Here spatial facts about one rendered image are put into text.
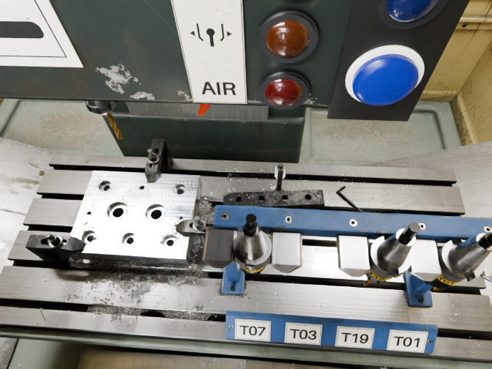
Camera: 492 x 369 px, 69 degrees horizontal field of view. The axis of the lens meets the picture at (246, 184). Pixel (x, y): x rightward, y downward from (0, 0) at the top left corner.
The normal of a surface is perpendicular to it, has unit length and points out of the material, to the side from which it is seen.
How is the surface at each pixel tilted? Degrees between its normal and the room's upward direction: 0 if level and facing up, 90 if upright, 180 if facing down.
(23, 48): 90
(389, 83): 87
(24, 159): 24
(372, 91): 92
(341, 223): 0
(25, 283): 0
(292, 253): 0
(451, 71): 90
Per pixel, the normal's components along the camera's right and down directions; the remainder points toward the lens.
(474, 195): -0.44, -0.50
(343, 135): -0.04, -0.52
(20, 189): 0.37, -0.46
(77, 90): -0.07, 0.85
